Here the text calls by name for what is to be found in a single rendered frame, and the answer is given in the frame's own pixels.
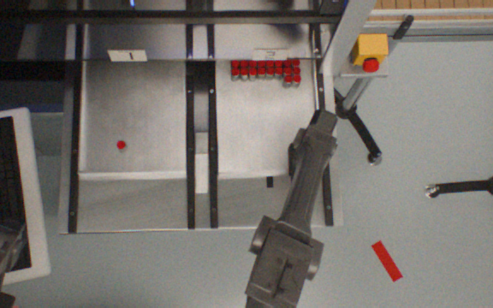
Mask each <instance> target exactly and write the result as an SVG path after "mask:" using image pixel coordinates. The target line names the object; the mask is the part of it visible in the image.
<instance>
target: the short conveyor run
mask: <svg viewBox="0 0 493 308"><path fill-rule="evenodd" d="M383 26H386V27H387V29H386V37H387V44H393V43H399V42H493V0H377V2H376V3H375V5H374V7H373V9H372V10H371V13H370V16H369V18H368V20H367V22H366V23H365V25H364V27H383Z"/></svg>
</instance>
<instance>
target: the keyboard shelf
mask: <svg viewBox="0 0 493 308"><path fill-rule="evenodd" d="M5 116H13V118H14V124H15V137H16V143H17V149H18V156H19V162H20V165H19V168H20V175H21V186H22V193H23V199H24V205H25V212H26V219H27V231H28V237H29V244H30V250H31V263H32V267H31V268H29V269H22V270H17V271H13V272H9V273H5V277H4V280H3V285H4V284H9V283H13V282H18V281H24V280H28V279H33V278H37V277H40V276H45V275H49V274H50V273H51V266H50V254H49V248H48V242H47V235H46V230H45V218H44V212H43V206H42V194H41V188H40V182H39V171H38V165H37V158H36V152H35V146H34V140H33V129H32V123H31V116H30V111H29V109H27V108H16V109H11V110H2V111H0V118H1V117H5Z"/></svg>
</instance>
